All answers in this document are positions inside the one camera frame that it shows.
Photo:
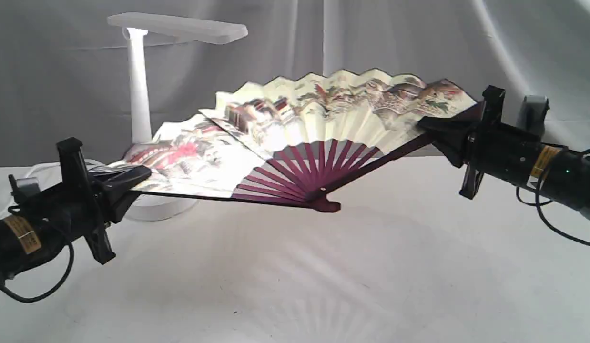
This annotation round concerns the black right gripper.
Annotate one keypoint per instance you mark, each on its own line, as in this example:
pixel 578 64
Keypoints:
pixel 488 147

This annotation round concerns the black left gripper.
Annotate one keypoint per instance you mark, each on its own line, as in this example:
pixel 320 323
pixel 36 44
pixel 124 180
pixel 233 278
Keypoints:
pixel 86 202

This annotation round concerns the painted paper folding fan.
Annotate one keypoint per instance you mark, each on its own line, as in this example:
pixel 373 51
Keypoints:
pixel 292 142

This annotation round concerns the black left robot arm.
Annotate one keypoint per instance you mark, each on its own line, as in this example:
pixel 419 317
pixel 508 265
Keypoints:
pixel 21 249

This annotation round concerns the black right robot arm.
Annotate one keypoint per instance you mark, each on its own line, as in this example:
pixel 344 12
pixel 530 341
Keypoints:
pixel 561 175

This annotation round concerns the white desk lamp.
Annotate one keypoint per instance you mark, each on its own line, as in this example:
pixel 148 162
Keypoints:
pixel 135 26

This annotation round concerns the grey backdrop curtain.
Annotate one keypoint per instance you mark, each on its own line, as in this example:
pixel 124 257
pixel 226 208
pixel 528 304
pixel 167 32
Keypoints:
pixel 64 71

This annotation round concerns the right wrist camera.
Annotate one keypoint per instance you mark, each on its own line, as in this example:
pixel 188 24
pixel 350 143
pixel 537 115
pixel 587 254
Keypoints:
pixel 532 114

